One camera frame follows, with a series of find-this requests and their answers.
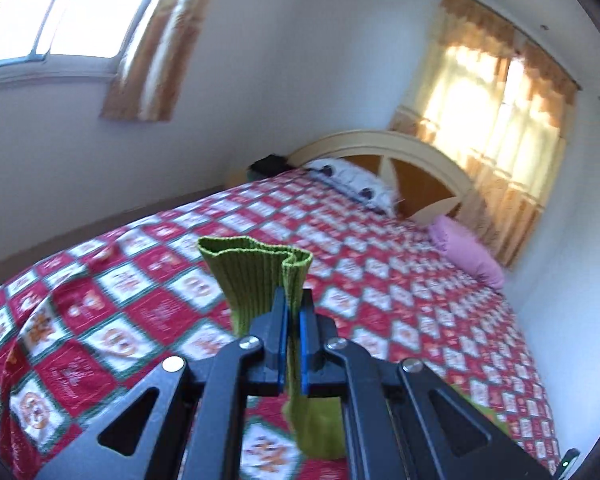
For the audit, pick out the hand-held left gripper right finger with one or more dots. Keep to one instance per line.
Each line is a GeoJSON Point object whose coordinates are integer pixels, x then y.
{"type": "Point", "coordinates": [306, 350]}

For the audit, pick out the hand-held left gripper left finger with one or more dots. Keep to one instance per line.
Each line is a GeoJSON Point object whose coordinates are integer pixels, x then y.
{"type": "Point", "coordinates": [280, 340]}

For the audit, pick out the green knit sweater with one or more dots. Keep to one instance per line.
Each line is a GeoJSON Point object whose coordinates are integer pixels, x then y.
{"type": "Point", "coordinates": [252, 280]}

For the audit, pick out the red checkered printed blanket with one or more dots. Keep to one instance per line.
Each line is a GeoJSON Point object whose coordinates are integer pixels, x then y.
{"type": "Point", "coordinates": [405, 310]}

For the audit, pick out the white patterned pillow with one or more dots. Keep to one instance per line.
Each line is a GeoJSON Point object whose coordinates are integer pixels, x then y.
{"type": "Point", "coordinates": [350, 180]}

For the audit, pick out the dark object on nightstand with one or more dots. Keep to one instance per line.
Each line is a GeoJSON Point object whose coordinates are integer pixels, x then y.
{"type": "Point", "coordinates": [270, 165]}

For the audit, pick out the pink pillow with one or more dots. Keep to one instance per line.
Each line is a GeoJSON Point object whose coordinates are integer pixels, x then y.
{"type": "Point", "coordinates": [467, 250]}

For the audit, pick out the cream and orange headboard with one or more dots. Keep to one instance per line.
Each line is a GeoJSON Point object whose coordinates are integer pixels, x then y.
{"type": "Point", "coordinates": [422, 180]}

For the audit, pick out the yellow patterned curtain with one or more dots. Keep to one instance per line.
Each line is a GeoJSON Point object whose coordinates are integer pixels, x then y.
{"type": "Point", "coordinates": [500, 125]}
{"type": "Point", "coordinates": [160, 50]}

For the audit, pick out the window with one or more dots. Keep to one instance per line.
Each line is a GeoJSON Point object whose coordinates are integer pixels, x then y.
{"type": "Point", "coordinates": [70, 5]}

